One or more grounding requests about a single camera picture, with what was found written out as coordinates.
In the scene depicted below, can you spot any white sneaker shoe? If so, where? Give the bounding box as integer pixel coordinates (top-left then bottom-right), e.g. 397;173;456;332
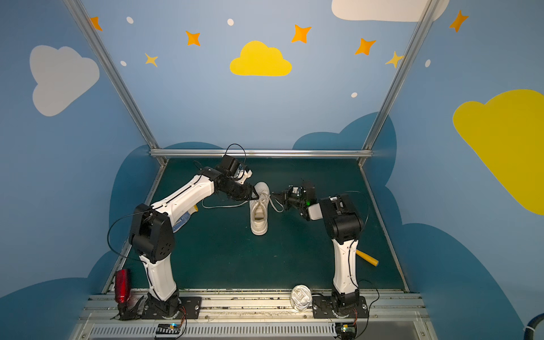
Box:
249;182;270;236

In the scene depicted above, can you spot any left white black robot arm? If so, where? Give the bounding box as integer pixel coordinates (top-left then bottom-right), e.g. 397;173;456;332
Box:
119;167;258;320

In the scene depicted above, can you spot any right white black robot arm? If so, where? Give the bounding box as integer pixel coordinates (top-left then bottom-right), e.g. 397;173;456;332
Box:
271;182;369;317

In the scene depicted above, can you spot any blue dotted work glove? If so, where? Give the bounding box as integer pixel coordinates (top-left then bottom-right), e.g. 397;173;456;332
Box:
172;205;198;233

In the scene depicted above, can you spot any yellow plastic scoop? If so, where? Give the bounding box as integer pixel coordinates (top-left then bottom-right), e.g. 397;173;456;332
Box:
356;249;379;266

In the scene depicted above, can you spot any right small circuit board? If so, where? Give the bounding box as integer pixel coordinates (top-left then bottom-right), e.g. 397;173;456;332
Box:
335;323;357;340

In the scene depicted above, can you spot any small circuit board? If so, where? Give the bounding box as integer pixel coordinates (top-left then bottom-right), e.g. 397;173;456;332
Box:
335;323;357;340
154;323;182;339

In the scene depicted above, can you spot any red bottle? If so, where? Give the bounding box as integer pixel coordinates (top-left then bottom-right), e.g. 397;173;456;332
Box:
114;269;131;305

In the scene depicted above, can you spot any left small circuit board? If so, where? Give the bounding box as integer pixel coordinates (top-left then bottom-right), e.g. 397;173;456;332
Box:
154;323;182;339

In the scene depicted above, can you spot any aluminium frame back bar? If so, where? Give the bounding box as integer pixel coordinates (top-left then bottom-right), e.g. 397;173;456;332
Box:
150;149;373;159

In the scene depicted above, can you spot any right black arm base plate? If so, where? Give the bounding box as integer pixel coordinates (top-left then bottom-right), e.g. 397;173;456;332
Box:
310;295;369;319

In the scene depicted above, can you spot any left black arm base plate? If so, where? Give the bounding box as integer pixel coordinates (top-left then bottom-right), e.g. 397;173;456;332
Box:
141;294;202;320

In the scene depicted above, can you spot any aluminium front rail base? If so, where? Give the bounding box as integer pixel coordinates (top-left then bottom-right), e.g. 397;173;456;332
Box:
70;290;438;339

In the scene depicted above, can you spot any aluminium frame right post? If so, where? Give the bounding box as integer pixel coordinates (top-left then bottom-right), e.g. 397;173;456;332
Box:
357;0;443;170

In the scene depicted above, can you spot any aluminium frame post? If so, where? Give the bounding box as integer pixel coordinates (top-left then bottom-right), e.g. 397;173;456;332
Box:
63;0;160;150
357;0;443;170

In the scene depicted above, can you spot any aluminium frame left post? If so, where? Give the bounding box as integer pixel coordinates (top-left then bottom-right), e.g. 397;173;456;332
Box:
63;0;160;150

